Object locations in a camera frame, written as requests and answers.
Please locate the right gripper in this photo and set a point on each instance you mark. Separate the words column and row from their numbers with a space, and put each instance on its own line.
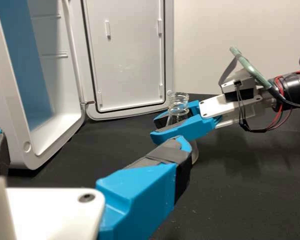
column 215, row 106

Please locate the right wrist camera phone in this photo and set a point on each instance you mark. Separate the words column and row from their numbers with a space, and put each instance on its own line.
column 247, row 67

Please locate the incubator door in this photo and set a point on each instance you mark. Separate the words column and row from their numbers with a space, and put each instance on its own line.
column 127, row 55

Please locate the white incubator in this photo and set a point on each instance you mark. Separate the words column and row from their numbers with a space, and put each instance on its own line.
column 65, row 125

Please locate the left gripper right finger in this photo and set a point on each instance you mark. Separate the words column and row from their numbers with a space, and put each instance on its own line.
column 140, row 190

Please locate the clear flask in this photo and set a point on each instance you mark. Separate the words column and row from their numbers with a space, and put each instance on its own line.
column 177, row 113

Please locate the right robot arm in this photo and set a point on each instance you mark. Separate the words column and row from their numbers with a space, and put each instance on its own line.
column 296, row 86

